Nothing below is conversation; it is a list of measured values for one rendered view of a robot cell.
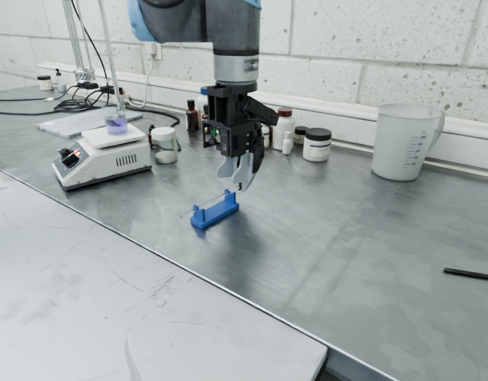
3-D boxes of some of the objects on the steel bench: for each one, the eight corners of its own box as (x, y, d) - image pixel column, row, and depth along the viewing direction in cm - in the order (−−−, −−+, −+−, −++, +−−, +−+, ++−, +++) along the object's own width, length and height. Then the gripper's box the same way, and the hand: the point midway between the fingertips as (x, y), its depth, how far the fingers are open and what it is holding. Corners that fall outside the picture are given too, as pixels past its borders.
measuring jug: (412, 157, 87) (427, 100, 80) (451, 178, 76) (473, 113, 69) (351, 165, 83) (361, 105, 76) (383, 187, 72) (399, 121, 65)
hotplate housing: (65, 193, 70) (55, 158, 66) (54, 171, 79) (44, 140, 75) (163, 167, 82) (158, 136, 78) (142, 151, 91) (138, 123, 87)
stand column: (119, 113, 123) (73, -141, 90) (114, 112, 124) (68, -139, 91) (125, 111, 125) (83, -138, 92) (121, 110, 126) (77, -136, 93)
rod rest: (201, 229, 58) (200, 212, 56) (189, 222, 60) (188, 205, 58) (240, 207, 65) (240, 191, 63) (228, 202, 67) (227, 186, 65)
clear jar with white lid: (156, 165, 82) (152, 135, 79) (153, 157, 87) (149, 128, 84) (180, 162, 84) (177, 132, 80) (175, 154, 89) (172, 125, 85)
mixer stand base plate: (66, 138, 100) (66, 135, 100) (34, 127, 111) (33, 124, 110) (144, 116, 122) (144, 113, 122) (111, 108, 132) (110, 106, 132)
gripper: (194, 82, 55) (201, 194, 65) (236, 89, 49) (236, 211, 59) (231, 75, 60) (231, 180, 70) (271, 82, 55) (265, 194, 65)
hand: (244, 184), depth 66 cm, fingers closed, pressing on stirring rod
